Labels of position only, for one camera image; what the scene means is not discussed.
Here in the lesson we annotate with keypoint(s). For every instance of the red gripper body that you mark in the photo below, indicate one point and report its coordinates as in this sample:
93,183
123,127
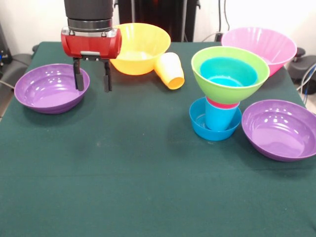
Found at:
91,45

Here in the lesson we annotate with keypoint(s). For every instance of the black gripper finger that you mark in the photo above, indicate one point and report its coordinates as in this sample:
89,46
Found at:
78,74
107,76

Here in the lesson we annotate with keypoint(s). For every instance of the orange bowl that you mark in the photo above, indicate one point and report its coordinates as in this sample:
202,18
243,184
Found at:
143,64

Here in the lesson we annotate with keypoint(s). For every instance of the purple bowl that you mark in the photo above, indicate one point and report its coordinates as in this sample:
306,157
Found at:
279,138
49,98

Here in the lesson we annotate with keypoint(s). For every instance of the orange cup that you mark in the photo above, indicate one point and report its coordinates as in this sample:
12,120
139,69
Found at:
170,74

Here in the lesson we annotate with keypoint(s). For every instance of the blue bowl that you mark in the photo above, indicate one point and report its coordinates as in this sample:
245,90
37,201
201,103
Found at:
222,69
214,135

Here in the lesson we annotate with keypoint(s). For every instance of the red cup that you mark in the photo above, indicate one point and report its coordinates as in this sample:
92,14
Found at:
222,105

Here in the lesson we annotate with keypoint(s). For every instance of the blue cup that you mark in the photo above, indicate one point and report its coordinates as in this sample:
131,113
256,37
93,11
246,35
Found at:
219,119

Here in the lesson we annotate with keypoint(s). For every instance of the green bowl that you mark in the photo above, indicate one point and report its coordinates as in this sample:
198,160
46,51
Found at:
227,95

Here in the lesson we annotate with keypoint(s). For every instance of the pink bowl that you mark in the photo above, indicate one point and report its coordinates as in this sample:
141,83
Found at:
271,49

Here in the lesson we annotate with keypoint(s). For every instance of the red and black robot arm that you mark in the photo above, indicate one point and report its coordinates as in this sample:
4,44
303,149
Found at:
89,12

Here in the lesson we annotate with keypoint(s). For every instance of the black computer tower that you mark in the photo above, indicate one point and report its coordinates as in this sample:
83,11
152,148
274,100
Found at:
5,49

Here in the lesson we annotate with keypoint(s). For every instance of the dark green tablecloth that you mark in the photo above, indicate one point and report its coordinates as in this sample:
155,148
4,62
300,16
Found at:
98,197

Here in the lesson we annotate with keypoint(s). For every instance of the black knobbed device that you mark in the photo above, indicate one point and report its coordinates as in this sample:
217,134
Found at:
308,66

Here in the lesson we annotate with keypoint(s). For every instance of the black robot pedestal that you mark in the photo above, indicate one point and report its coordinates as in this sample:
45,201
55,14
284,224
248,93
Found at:
160,14

